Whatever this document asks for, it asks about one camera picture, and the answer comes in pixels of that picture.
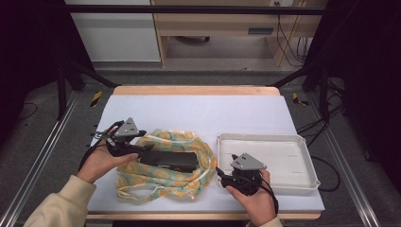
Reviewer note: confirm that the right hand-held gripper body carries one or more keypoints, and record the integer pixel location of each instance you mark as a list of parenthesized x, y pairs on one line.
[(247, 162)]

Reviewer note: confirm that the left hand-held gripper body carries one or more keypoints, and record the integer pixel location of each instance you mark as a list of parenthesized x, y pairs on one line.
[(126, 127)]

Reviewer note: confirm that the black rectangular box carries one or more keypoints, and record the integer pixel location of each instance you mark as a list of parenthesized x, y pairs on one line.
[(170, 160)]

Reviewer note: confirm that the orange print cloth bag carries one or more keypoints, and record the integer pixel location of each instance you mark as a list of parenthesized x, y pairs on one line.
[(164, 186)]

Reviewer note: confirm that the person's right hand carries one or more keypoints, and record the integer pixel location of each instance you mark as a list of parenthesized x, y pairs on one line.
[(257, 203)]

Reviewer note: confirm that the person's left hand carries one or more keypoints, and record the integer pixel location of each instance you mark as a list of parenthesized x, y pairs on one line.
[(99, 164)]

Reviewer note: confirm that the yellow black tape marker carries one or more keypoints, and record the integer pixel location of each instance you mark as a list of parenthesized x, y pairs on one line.
[(298, 99), (96, 98)]

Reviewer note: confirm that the white plastic tray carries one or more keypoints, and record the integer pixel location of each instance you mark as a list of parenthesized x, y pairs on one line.
[(290, 157)]

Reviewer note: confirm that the white foam mat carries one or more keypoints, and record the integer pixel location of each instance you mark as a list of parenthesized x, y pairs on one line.
[(195, 107)]

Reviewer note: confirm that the wooden table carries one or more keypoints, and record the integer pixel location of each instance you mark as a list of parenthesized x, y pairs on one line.
[(195, 90)]

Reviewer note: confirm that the black metal stand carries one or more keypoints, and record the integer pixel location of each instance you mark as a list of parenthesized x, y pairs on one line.
[(61, 91), (323, 94)]

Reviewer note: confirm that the white cabinet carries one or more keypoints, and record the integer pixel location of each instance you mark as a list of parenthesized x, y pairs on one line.
[(116, 34)]

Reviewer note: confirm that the black curtain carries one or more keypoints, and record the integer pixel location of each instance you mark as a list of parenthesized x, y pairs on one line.
[(28, 47), (369, 78)]

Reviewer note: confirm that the light wooden desk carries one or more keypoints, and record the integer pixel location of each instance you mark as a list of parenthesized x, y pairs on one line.
[(220, 23)]

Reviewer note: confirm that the aluminium floor rail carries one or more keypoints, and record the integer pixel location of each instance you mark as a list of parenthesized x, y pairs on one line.
[(38, 157), (343, 164)]

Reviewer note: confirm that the black horizontal frame bar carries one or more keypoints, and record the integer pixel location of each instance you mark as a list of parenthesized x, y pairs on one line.
[(189, 10)]

